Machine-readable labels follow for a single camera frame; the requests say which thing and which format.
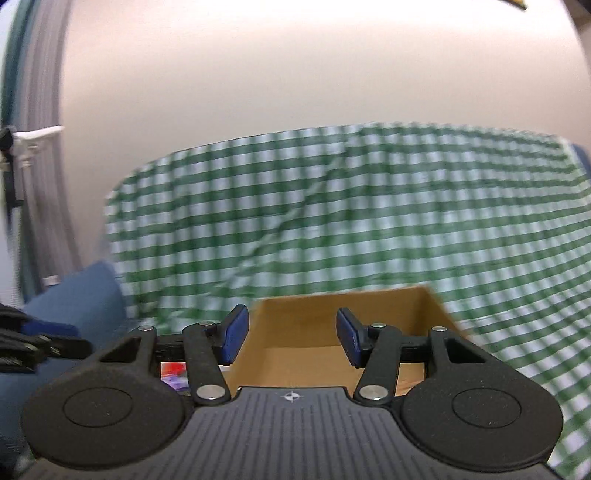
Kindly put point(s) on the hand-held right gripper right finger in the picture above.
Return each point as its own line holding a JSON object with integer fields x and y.
{"x": 351, "y": 339}

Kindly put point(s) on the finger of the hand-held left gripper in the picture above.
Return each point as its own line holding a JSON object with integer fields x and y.
{"x": 64, "y": 348}

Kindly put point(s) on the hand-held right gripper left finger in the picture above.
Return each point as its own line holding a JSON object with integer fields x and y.
{"x": 233, "y": 334}

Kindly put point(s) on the brown cardboard box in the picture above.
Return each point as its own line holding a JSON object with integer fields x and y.
{"x": 300, "y": 323}

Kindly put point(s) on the small white tag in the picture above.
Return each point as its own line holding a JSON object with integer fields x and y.
{"x": 51, "y": 280}

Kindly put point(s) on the red purple snack packet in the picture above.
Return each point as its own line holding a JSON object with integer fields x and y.
{"x": 173, "y": 376}

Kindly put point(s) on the green white checkered tablecloth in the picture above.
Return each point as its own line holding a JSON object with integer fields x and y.
{"x": 369, "y": 207}

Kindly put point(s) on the grey curtain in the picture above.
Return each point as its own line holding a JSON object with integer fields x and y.
{"x": 44, "y": 69}

